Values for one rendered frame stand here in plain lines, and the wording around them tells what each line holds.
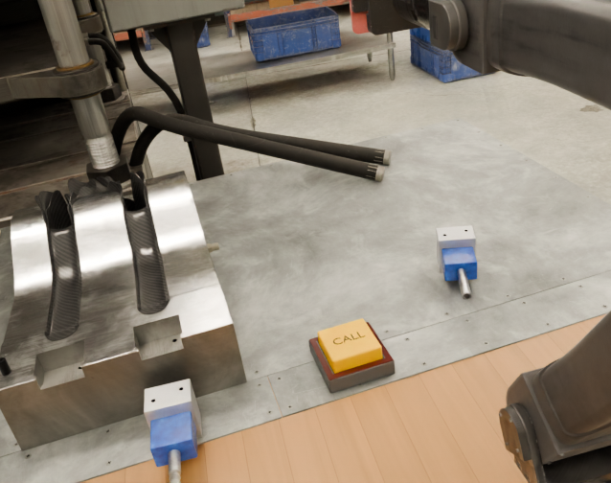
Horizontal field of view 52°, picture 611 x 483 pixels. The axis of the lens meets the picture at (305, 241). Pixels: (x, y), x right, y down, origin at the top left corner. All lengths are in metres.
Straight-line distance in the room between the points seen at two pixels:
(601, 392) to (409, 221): 0.65
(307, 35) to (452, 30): 4.00
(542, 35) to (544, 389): 0.25
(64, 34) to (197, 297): 0.71
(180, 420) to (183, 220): 0.34
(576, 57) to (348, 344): 0.45
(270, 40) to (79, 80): 3.17
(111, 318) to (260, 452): 0.24
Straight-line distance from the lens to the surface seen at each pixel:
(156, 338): 0.76
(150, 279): 0.85
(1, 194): 1.58
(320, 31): 4.46
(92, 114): 1.37
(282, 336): 0.82
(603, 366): 0.43
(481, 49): 0.46
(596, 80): 0.37
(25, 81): 1.40
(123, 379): 0.74
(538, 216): 1.05
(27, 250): 0.95
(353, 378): 0.73
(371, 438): 0.69
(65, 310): 0.85
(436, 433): 0.69
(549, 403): 0.49
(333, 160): 1.18
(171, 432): 0.68
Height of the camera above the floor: 1.31
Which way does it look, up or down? 30 degrees down
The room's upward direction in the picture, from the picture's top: 9 degrees counter-clockwise
